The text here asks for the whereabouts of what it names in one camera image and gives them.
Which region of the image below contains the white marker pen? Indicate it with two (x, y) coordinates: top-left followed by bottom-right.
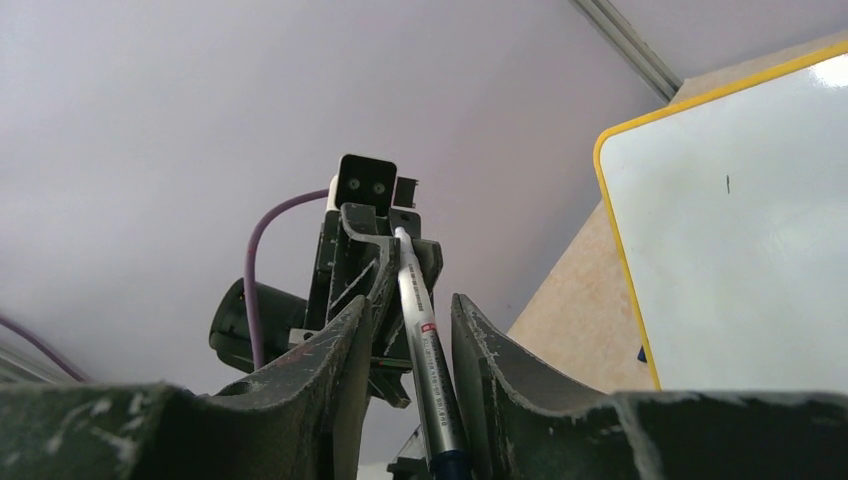
(393, 227), (473, 479)

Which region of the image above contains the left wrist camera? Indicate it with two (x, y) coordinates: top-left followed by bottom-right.
(329, 154), (418, 216)

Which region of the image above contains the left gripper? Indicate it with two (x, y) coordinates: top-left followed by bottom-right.
(304, 203), (444, 408)

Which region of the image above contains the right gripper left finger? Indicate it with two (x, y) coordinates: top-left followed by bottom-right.
(1, 296), (372, 479)

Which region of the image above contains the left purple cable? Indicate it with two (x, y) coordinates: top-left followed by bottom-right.
(0, 188), (333, 386)

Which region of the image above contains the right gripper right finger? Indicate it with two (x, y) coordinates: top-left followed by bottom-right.
(451, 294), (847, 479)

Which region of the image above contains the yellow-framed whiteboard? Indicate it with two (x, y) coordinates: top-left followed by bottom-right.
(594, 41), (847, 394)

